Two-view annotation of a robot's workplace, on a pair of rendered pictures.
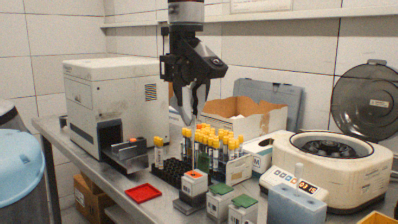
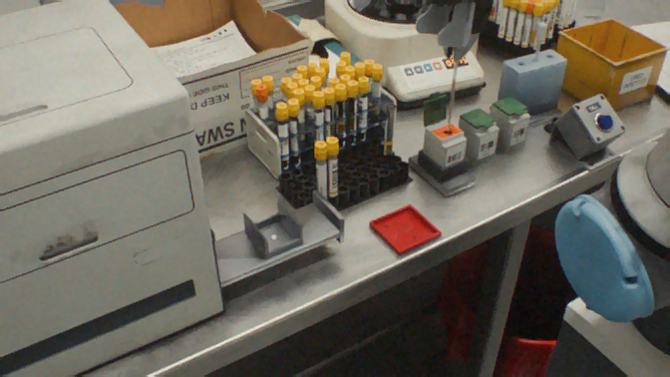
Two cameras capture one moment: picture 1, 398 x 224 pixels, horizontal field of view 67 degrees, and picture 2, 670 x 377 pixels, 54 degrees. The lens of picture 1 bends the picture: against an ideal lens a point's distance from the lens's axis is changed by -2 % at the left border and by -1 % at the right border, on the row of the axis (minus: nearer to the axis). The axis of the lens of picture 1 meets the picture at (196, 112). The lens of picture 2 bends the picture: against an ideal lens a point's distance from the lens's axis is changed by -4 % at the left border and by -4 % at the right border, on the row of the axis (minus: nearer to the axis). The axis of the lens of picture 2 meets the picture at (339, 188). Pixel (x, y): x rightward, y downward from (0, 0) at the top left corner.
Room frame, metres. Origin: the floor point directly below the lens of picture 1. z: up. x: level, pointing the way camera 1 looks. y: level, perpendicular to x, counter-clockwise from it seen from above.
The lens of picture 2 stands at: (0.68, 0.80, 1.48)
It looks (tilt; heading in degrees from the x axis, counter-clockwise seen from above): 39 degrees down; 278
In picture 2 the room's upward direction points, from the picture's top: straight up
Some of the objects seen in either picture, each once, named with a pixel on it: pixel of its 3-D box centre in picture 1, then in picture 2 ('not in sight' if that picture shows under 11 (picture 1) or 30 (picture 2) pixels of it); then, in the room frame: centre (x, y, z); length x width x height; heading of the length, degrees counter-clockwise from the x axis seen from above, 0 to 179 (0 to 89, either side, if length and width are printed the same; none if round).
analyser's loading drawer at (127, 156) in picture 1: (121, 151); (256, 241); (0.86, 0.23, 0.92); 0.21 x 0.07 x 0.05; 40
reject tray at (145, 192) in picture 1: (143, 192); (405, 228); (0.68, 0.13, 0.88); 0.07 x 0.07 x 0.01; 40
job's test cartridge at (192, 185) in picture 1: (194, 186); (444, 149); (0.64, 0.00, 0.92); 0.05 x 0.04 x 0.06; 130
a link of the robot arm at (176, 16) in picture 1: (185, 15); not in sight; (0.65, 0.02, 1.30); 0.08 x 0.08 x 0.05
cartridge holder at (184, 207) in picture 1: (194, 197); (442, 165); (0.64, 0.00, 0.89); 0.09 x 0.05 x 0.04; 130
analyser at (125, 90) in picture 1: (118, 102); (54, 186); (1.06, 0.28, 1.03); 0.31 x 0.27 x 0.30; 40
